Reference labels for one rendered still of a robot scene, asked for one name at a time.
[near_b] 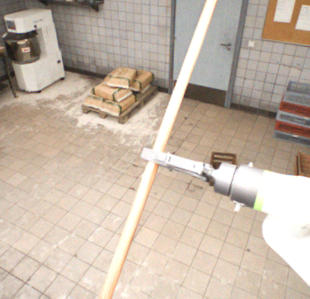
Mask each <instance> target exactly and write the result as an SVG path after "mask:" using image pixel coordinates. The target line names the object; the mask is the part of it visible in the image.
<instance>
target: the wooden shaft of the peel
mask: <svg viewBox="0 0 310 299"><path fill-rule="evenodd" d="M216 3H217V0H206V3H205V6H204V8H203V11H202V13H201V17H200V19H199V22H198V25H197V28H196V30H195V33H194V36H193V38H192V42H191V44H190V47H189V50H188V53H187V55H186V58H185V61H184V63H183V66H182V69H181V72H180V75H179V78H178V80H177V83H176V86H175V88H174V91H173V94H172V97H171V99H170V103H169V105H168V108H167V111H166V113H165V116H164V119H163V123H162V125H161V128H160V131H159V133H158V136H157V139H156V142H155V144H154V148H153V150H156V151H159V152H164V151H165V147H166V145H167V141H168V139H169V137H170V133H171V130H172V128H173V125H174V121H175V120H176V115H177V113H178V110H179V107H180V105H181V101H182V99H183V96H184V93H185V90H186V87H187V85H188V82H189V79H190V76H191V74H192V70H193V68H194V65H195V62H196V60H197V56H198V54H199V51H200V48H201V45H202V43H203V39H204V37H205V34H206V31H207V29H208V25H209V23H210V20H211V17H212V14H213V12H214V9H215V6H216ZM158 167H159V164H158V163H155V162H152V161H148V164H147V165H146V167H145V171H144V174H143V177H142V179H141V182H140V185H139V187H138V190H137V193H136V196H135V198H134V202H133V204H132V207H131V210H130V212H129V215H128V218H127V221H126V223H125V227H124V229H123V231H122V235H121V237H120V240H119V242H118V246H117V248H116V252H115V254H114V256H113V259H112V262H111V265H110V267H109V271H108V273H107V276H106V279H105V281H104V284H103V287H102V290H101V292H100V295H99V298H98V299H112V298H113V292H114V289H115V288H116V284H117V281H118V278H119V276H120V272H121V270H122V267H123V264H124V262H125V258H126V256H127V253H128V250H129V247H130V245H131V241H132V239H133V236H134V233H135V231H136V227H137V225H138V222H139V219H140V216H141V214H142V211H143V208H144V206H145V204H146V202H147V198H148V196H149V193H150V190H151V188H152V184H153V182H154V179H155V176H156V173H157V171H158Z"/></svg>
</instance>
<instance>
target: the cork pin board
mask: <svg viewBox="0 0 310 299"><path fill-rule="evenodd" d="M277 1H278V0H268V3H267V7H266V12H265V16H264V23H263V26H262V32H261V38H260V39H263V40H265V41H269V42H279V43H284V44H293V45H298V46H308V47H310V31H308V30H299V29H295V27H296V24H297V21H298V17H299V14H300V11H301V7H302V5H306V6H310V0H295V3H294V7H293V12H292V15H291V20H290V23H287V22H279V21H273V20H274V16H275V11H276V7H277Z"/></svg>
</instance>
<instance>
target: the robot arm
mask: <svg viewBox="0 0 310 299"><path fill-rule="evenodd" d="M140 158H142V159H145V161H147V162H148V161H152V162H155V163H158V164H159V165H160V166H163V167H166V168H169V171H170V172H172V169H174V171H175V172H180V173H183V174H186V175H189V176H192V177H194V178H196V179H200V180H202V181H204V182H206V183H209V182H210V181H212V182H215V184H214V191H215V192H216V193H218V194H222V195H224V196H227V197H229V196H230V201H231V202H233V203H234V204H236V208H235V210H236V211H238V212H239V210H240V208H241V206H243V207H249V208H252V209H255V210H258V211H261V212H264V213H266V214H267V216H266V218H265V220H264V222H263V225H262V229H263V231H262V233H263V236H264V239H265V241H266V243H267V244H268V245H269V246H270V247H271V248H272V249H273V250H274V251H275V252H276V253H277V254H278V255H279V256H280V257H281V258H283V259H284V260H285V261H286V262H287V263H288V264H289V266H290V267H291V268H292V269H293V270H294V271H295V272H296V273H297V274H298V275H299V276H300V277H301V278H302V279H303V280H304V281H305V282H306V283H307V284H308V285H309V286H310V178H307V177H304V176H291V175H285V174H278V173H275V172H270V171H268V170H263V169H260V168H257V167H253V163H249V165H246V164H243V163H242V164H241V165H240V166H239V168H238V169H237V165H233V164H229V163H225V162H223V163H222V164H221V165H220V166H219V169H218V170H216V169H214V168H213V167H212V165H210V164H207V163H204V162H198V161H192V160H190V159H186V158H182V157H180V156H175V155H172V154H170V152H168V153H167V154H166V153H163V152H159V151H156V150H154V149H150V148H147V147H144V148H143V150H142V153H141V155H140Z"/></svg>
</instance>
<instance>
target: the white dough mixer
mask: <svg viewBox="0 0 310 299"><path fill-rule="evenodd" d="M51 13H52V10H47V9H41V8H31V9H28V10H23V11H20V12H15V13H12V14H9V15H5V17H4V18H5V21H6V25H7V27H8V31H7V32H6V33H5V34H3V37H2V39H3V40H4V43H5V45H6V50H7V52H8V54H7V55H8V57H9V58H10V59H11V60H12V66H13V69H14V72H15V76H16V79H17V83H18V85H19V90H22V91H26V92H32V91H37V92H38V93H41V92H42V91H41V90H42V89H43V88H45V87H47V86H49V85H51V84H53V83H54V82H56V81H57V80H59V79H61V80H64V76H65V72H64V66H63V61H62V55H61V51H60V50H59V47H58V43H57V36H56V32H55V26H54V23H53V20H52V16H51ZM10 32H12V33H10Z"/></svg>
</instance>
